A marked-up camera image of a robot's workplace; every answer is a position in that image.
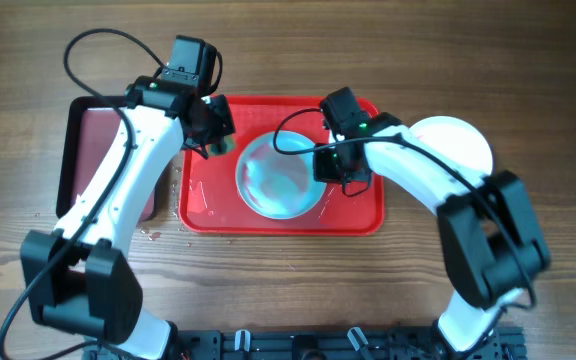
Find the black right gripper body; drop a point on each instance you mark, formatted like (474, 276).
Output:
(332, 167)

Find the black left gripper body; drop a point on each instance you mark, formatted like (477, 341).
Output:
(214, 119)

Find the green cleaning sponge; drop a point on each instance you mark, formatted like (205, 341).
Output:
(223, 146)

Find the mint plate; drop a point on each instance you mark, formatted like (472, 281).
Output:
(275, 178)
(457, 140)

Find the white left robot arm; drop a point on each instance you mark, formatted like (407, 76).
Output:
(77, 276)

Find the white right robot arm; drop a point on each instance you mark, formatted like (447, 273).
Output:
(493, 246)

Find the red plastic tray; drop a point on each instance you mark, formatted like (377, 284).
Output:
(209, 201)

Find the black water basin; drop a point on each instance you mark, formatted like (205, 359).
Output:
(91, 129)

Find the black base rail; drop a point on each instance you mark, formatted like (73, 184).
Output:
(397, 343)

